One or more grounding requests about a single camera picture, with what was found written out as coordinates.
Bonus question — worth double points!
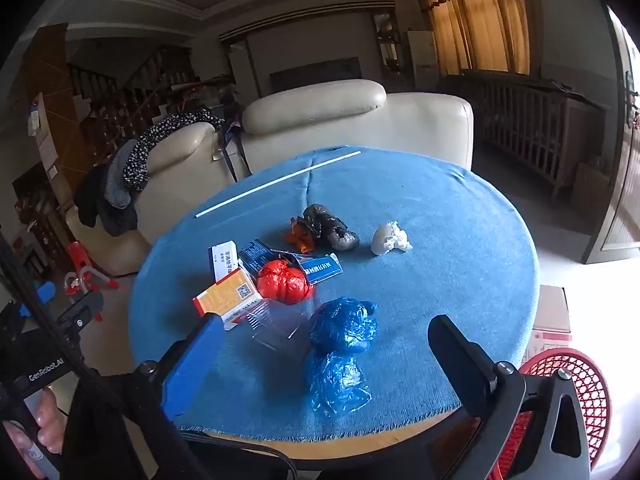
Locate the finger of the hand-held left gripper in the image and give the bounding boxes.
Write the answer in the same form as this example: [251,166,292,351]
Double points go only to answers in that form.
[56,291,105,333]
[2,282,57,328]

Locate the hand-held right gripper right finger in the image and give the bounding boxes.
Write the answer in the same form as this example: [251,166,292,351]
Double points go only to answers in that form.
[427,315,593,480]

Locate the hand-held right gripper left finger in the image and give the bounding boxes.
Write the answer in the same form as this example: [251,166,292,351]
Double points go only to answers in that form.
[135,312,226,480]

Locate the orange and white carton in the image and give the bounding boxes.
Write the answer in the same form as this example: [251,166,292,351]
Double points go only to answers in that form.
[192,267,265,332]

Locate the clear plastic box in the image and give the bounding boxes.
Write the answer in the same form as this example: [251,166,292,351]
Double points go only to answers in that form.
[245,297,311,353]

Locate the white carton with blue print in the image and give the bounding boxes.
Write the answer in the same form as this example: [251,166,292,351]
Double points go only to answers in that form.
[208,240,242,283]

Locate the blue plastic bag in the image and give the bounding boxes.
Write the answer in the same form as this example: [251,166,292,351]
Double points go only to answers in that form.
[305,351,373,418]
[308,296,379,357]

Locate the red plastic bag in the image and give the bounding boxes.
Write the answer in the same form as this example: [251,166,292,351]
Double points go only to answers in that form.
[256,259,317,306]

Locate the blue carton with white side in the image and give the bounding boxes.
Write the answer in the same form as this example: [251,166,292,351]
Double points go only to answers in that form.
[237,239,281,276]

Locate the red plastic basket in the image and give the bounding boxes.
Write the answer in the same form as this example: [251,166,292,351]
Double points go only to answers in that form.
[490,347,612,480]

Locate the white tissue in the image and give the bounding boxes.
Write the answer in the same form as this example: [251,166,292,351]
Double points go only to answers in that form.
[371,221,414,257]

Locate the orange plastic bag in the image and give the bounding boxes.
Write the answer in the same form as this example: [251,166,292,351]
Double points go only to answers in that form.
[286,222,316,255]

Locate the black plastic bag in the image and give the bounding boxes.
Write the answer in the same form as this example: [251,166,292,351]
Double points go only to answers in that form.
[291,203,361,251]

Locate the person's left hand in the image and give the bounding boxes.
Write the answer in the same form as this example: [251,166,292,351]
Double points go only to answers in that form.
[2,387,66,478]

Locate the red toy scooter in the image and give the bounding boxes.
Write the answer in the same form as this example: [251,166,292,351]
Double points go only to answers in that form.
[62,241,121,321]

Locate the dark cloth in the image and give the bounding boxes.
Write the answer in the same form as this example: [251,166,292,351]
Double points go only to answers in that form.
[60,370,296,480]

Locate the cardboard box with red stripes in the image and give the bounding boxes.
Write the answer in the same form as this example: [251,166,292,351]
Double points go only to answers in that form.
[520,285,573,366]

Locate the blue tablecloth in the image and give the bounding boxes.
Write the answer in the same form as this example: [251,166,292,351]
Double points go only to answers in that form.
[127,146,541,443]

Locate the grey garment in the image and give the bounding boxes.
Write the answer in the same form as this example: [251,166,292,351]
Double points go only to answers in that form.
[102,140,138,211]

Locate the black and white patterned garment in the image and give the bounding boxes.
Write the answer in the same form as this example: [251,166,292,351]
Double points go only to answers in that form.
[122,112,226,192]

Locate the thin white stick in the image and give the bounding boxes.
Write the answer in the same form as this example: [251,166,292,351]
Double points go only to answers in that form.
[195,150,362,219]

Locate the wooden staircase railing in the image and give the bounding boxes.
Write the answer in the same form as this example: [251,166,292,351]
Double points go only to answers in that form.
[67,45,201,161]

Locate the wooden door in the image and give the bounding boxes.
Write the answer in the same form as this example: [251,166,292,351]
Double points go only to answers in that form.
[582,5,640,265]

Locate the wooden crib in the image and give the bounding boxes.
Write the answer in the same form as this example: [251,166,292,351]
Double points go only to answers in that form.
[460,69,608,203]

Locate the cream leather sofa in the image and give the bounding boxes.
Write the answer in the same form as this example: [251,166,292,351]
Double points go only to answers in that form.
[65,79,475,277]

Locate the white standing air conditioner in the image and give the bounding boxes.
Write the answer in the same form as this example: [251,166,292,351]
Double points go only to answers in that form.
[405,30,441,92]

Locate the dark flat television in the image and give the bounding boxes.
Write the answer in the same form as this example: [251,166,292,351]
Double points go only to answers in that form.
[270,56,363,93]

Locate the dark display shelf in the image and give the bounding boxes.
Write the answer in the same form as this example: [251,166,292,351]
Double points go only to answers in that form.
[372,10,416,86]

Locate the yellow curtains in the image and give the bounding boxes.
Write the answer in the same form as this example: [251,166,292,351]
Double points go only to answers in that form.
[416,0,543,77]

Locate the black braided cable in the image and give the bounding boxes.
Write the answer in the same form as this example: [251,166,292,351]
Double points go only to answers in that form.
[0,232,161,451]

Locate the dark bag strap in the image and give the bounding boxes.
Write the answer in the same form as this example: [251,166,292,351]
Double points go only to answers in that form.
[215,115,251,183]

